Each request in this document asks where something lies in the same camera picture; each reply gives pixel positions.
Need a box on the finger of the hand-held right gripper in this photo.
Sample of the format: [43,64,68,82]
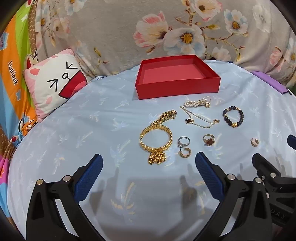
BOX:
[252,153,296,193]
[287,134,296,151]

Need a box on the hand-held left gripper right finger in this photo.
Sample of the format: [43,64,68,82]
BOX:
[195,152,277,241]

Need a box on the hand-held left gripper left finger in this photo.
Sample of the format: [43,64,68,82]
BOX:
[26,153,104,241]

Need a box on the gold ring with red clover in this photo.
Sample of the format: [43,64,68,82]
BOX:
[203,134,214,147]

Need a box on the dark bead bracelet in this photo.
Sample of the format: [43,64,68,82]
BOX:
[222,106,245,127]

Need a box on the gold bangle with bead chain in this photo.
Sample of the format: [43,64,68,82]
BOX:
[139,125,173,165]

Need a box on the gold watch-band bracelet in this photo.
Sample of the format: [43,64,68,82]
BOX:
[151,110,177,126]

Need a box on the white pearl bracelet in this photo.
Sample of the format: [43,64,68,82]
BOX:
[184,96,212,108]

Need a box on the red cardboard box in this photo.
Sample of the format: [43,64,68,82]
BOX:
[135,55,221,100]

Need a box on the light blue palm-print sheet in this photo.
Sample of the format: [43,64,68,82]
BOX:
[7,59,296,241]

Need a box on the purple flat object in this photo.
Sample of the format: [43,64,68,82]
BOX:
[251,71,292,95]

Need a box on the white cat face pillow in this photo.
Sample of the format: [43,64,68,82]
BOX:
[23,47,89,123]

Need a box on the colourful cartoon bed sheet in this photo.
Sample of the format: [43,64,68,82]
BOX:
[0,0,42,209]

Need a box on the grey floral blanket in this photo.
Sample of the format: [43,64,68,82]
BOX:
[30,0,296,88]

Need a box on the silver ring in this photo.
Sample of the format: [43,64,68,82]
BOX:
[177,136,190,148]

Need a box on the thin gold clover chain bracelet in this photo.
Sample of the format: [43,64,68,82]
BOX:
[180,106,220,128]

